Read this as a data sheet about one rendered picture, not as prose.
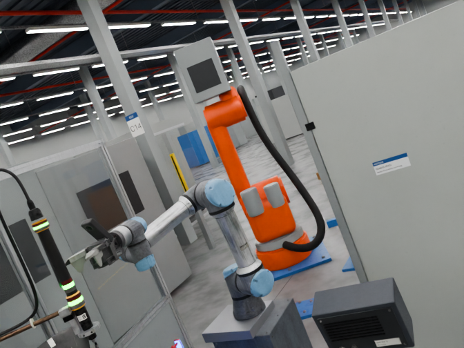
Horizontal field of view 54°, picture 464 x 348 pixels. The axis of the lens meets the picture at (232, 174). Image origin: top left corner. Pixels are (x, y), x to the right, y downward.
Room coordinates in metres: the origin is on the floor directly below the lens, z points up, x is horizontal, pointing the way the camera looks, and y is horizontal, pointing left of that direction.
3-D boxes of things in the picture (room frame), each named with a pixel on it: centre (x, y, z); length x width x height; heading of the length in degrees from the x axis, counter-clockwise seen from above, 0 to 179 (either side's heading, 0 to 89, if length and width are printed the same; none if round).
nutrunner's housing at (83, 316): (1.34, 0.58, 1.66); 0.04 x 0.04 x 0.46
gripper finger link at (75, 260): (1.46, 0.57, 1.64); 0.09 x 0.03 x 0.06; 133
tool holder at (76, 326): (1.34, 0.59, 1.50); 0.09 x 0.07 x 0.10; 100
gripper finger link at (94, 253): (1.42, 0.49, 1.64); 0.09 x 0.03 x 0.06; 176
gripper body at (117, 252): (1.53, 0.49, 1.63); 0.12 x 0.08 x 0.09; 155
